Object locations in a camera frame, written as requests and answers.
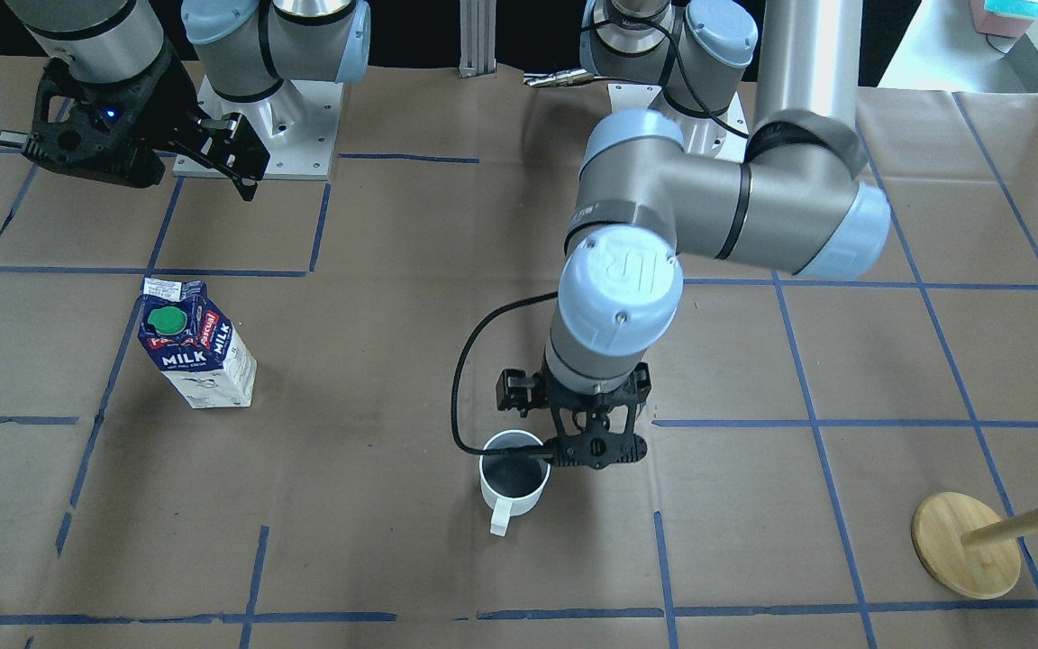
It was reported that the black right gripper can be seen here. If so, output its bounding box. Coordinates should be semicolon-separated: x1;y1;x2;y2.
23;40;270;202

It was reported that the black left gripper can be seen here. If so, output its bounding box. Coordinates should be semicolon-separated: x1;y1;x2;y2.
483;361;651;470

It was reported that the white ceramic mug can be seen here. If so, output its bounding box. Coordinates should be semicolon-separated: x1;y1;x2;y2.
479;453;551;535

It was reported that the blue white milk carton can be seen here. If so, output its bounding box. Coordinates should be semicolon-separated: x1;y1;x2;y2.
137;277;257;409

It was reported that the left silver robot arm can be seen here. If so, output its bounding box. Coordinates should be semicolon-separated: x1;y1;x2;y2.
450;1;889;469

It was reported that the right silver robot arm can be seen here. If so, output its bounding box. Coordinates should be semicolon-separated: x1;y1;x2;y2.
0;1;372;201

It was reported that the wooden mug tree stand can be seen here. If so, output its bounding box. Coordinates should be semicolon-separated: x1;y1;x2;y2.
910;490;1038;600

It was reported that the pink teal box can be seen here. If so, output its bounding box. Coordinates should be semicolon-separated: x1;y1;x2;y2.
969;0;1038;38

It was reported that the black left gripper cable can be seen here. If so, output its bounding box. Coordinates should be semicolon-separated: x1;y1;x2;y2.
450;291;559;454

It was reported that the aluminium frame post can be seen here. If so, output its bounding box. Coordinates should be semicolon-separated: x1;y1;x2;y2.
458;0;497;78

